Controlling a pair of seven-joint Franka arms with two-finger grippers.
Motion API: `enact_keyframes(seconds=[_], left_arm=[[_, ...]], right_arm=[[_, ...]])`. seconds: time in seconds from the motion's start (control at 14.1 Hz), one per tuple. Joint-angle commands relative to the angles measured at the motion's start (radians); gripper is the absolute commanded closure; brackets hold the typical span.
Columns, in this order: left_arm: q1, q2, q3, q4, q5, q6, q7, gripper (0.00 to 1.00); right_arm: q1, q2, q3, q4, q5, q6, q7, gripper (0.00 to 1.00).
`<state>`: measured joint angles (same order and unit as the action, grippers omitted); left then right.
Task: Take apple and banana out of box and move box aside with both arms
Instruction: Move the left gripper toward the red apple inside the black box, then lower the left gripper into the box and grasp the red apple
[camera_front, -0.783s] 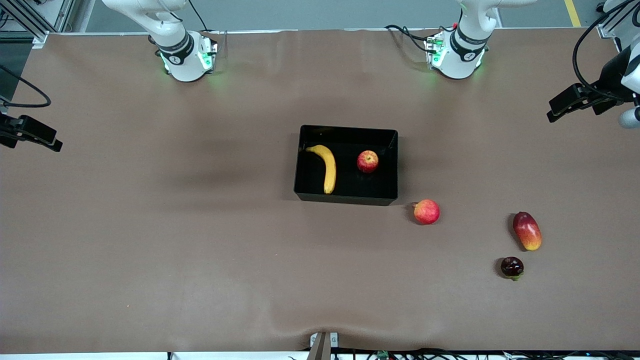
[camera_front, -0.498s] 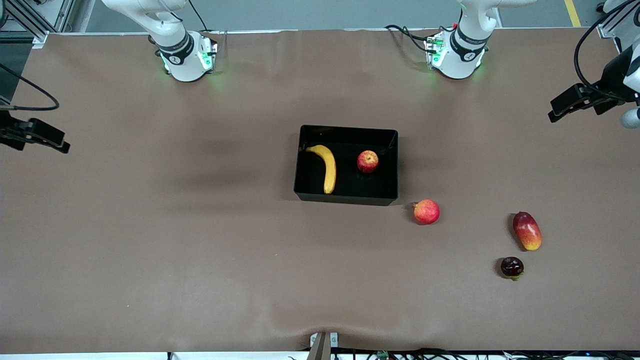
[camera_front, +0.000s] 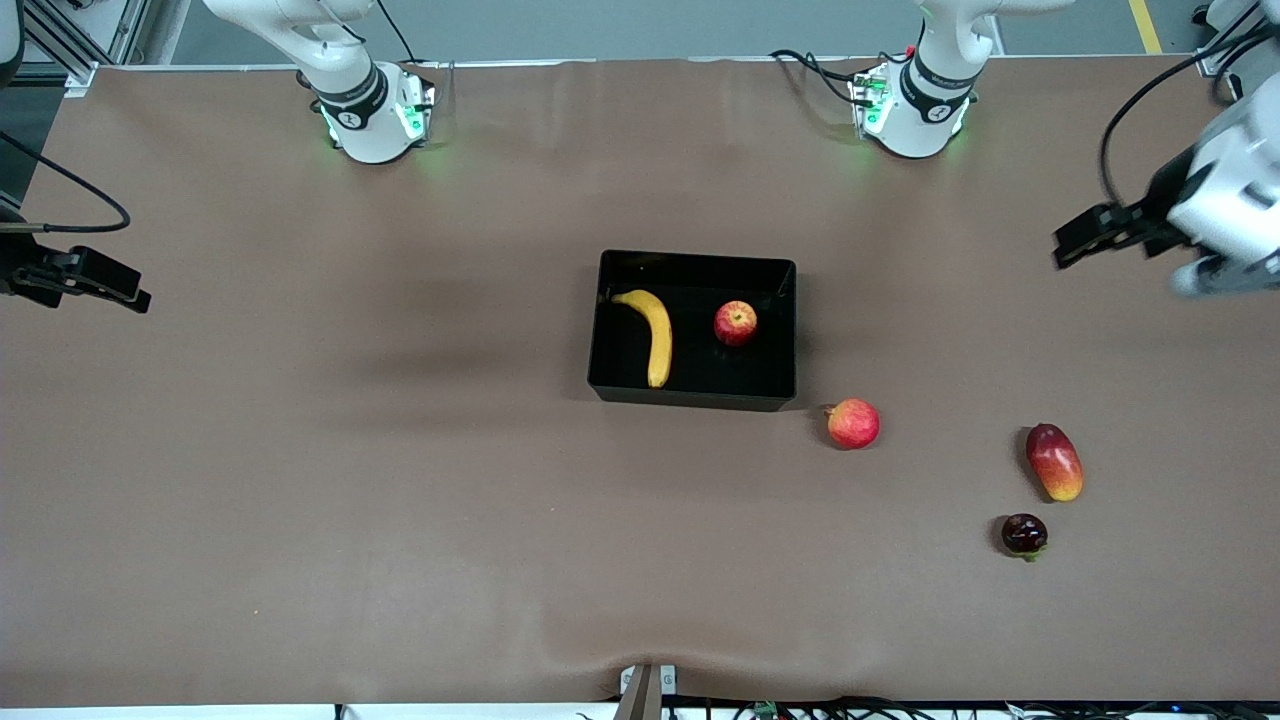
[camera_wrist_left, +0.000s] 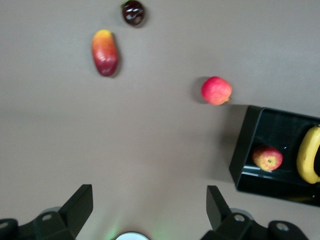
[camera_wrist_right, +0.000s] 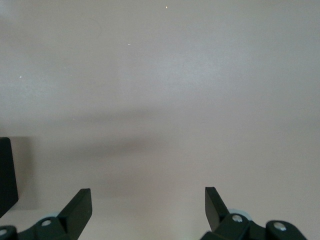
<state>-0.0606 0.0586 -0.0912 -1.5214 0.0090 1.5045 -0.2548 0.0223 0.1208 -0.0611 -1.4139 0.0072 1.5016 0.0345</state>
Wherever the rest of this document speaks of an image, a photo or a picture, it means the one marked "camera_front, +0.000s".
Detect table cover sheet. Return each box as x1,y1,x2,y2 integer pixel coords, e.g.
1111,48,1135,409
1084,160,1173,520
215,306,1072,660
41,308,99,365
0,55,1280,707

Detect dark purple plum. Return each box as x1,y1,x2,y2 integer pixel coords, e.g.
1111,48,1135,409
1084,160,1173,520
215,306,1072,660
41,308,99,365
1002,513,1049,563

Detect red yellow mango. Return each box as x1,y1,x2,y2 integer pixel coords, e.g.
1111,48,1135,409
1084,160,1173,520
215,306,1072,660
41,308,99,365
1026,423,1085,503

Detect yellow banana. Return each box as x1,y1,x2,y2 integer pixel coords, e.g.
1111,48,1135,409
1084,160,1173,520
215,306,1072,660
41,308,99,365
610,289,674,389

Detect black left base cable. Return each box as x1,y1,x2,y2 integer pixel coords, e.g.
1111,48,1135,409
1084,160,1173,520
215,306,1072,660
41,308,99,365
769,48,863,106

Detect grey metal mount bracket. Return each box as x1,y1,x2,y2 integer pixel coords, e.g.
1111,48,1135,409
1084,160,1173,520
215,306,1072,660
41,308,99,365
618,663,678,720

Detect large red apple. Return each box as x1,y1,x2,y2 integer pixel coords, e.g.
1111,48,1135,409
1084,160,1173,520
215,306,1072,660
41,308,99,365
826,398,882,451

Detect black right base cable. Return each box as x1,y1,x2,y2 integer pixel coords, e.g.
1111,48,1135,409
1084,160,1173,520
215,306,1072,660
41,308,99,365
375,0,421,64

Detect small red yellow apple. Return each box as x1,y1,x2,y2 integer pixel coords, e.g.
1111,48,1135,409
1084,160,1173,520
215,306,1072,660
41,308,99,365
714,301,758,348

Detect black rectangular plastic box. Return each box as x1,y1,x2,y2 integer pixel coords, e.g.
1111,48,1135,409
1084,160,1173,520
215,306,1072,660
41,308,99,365
587,249,799,413

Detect black base cable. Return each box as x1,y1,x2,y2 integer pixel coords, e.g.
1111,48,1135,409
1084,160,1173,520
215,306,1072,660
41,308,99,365
769,48,863,106
375,0,421,64

